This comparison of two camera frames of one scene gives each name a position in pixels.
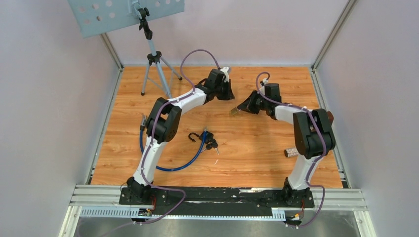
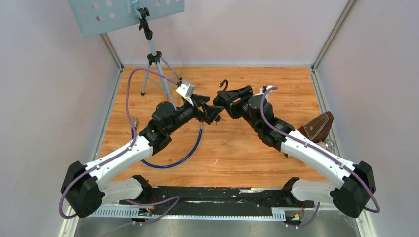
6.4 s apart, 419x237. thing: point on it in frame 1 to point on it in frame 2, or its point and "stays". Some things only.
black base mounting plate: (258, 202) stays
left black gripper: (230, 95) to (210, 114)
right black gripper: (248, 105) to (231, 107)
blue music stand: (94, 17) stays
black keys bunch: (213, 144) to (218, 119)
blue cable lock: (206, 135) to (135, 127)
